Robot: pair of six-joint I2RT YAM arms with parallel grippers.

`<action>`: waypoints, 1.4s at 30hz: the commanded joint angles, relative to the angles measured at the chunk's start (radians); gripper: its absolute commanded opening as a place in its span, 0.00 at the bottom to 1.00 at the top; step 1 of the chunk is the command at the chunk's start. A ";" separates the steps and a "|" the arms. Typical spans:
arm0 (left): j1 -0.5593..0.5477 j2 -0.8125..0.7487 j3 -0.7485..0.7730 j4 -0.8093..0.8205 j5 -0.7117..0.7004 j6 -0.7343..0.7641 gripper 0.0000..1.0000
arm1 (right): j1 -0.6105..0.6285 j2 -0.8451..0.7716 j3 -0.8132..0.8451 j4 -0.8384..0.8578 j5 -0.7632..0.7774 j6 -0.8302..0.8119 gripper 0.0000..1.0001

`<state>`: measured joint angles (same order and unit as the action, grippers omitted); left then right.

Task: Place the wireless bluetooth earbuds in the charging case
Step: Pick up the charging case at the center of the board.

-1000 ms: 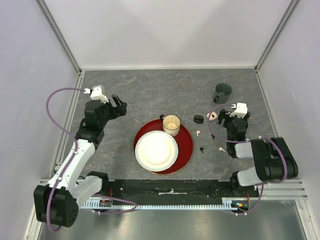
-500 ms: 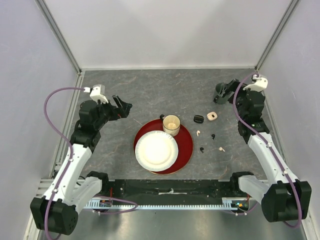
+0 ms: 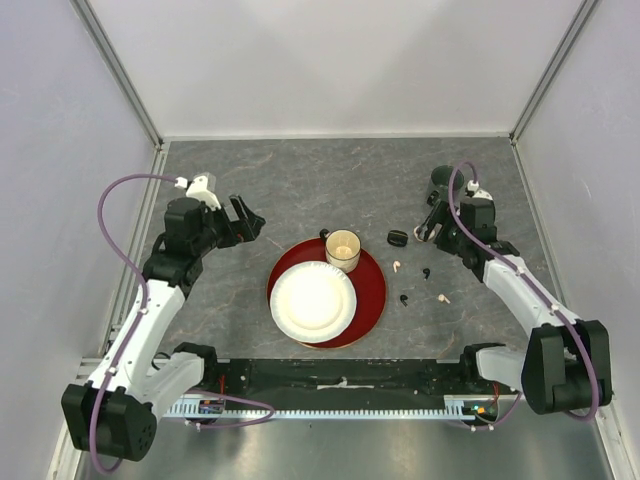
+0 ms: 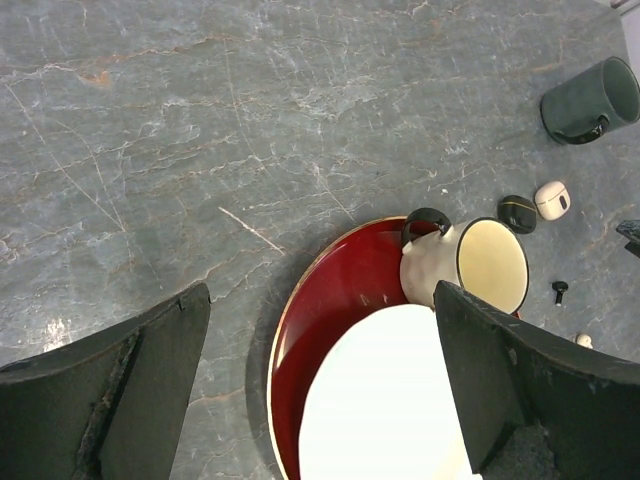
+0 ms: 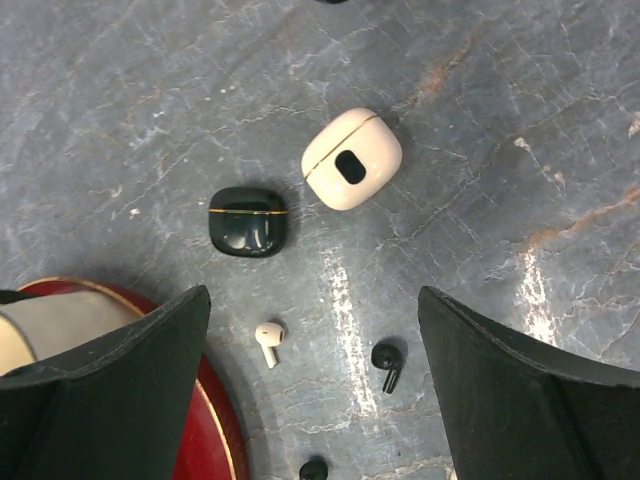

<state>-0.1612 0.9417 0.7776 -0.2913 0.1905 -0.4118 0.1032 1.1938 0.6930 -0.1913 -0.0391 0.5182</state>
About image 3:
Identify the right aluminium frame post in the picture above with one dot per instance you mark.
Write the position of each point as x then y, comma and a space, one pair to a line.
570, 37

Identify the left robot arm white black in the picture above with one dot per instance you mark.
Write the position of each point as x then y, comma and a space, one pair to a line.
116, 412

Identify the red round tray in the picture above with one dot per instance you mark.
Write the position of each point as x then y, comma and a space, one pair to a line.
369, 285

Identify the aluminium frame post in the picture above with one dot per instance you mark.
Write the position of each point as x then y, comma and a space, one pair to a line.
100, 38
570, 37

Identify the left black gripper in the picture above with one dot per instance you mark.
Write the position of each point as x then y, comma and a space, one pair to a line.
240, 231

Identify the black earbud charging case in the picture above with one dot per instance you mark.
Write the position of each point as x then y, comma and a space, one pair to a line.
397, 238

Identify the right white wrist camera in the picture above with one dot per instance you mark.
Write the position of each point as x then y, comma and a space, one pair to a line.
475, 191

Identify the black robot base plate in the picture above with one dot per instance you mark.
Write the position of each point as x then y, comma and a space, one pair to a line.
345, 384

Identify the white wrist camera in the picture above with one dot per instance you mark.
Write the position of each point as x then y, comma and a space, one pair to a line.
475, 191
201, 188

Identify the white ceramic plate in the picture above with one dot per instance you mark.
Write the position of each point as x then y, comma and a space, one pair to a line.
313, 302

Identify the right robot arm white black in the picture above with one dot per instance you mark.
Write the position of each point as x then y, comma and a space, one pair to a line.
566, 364

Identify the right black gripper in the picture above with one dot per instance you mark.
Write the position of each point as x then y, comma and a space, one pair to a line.
437, 215

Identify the dark green mug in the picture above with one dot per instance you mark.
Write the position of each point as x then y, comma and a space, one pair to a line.
438, 187

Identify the left aluminium frame post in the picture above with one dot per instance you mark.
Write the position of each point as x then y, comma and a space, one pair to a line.
100, 38

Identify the slotted cable duct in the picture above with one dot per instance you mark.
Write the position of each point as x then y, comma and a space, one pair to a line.
193, 407

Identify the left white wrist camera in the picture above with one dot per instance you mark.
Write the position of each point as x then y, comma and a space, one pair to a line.
201, 188

